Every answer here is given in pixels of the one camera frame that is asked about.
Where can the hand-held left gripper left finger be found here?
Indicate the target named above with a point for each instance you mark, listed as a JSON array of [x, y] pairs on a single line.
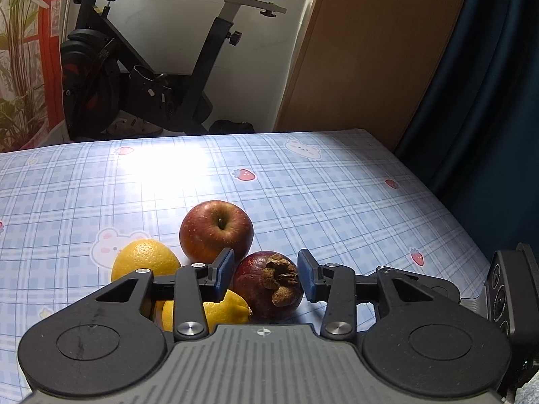
[[223, 275]]

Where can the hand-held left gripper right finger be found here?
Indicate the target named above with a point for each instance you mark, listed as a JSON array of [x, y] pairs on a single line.
[[308, 275]]

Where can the dark purple mangosteen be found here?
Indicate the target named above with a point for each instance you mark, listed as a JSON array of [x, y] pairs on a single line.
[[257, 282]]

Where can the oval yellow lemon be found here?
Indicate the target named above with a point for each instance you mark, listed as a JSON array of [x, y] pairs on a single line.
[[227, 311]]

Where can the red apple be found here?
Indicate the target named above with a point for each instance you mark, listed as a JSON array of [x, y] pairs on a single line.
[[214, 227]]

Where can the round yellow lemon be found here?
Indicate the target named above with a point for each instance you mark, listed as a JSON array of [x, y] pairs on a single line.
[[143, 256]]

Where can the blue plaid tablecloth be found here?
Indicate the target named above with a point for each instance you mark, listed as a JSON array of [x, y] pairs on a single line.
[[294, 202]]

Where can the dark blue curtain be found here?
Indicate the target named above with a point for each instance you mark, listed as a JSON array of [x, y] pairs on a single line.
[[484, 113]]

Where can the wooden board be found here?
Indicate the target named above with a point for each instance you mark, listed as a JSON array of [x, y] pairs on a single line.
[[358, 50]]

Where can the black exercise bike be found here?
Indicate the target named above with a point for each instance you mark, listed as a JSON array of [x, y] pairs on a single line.
[[97, 71]]

